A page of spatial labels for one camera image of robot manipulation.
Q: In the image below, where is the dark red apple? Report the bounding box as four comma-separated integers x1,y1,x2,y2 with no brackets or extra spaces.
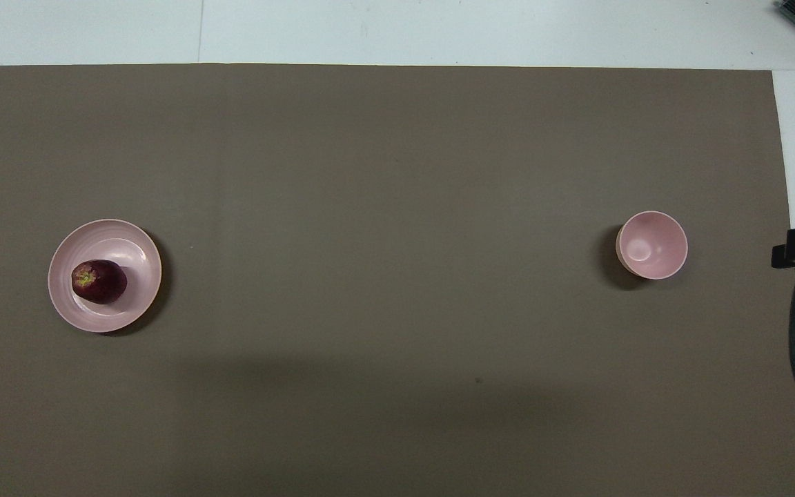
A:
70,259,128,305

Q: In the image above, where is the pink plate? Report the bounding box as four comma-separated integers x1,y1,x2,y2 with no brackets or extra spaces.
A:
48,219,163,334

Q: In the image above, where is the pink bowl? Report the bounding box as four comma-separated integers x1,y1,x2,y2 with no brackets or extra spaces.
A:
615,211,689,281

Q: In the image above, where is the brown table mat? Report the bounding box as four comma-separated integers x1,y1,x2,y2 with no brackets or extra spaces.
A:
0,64,795,497

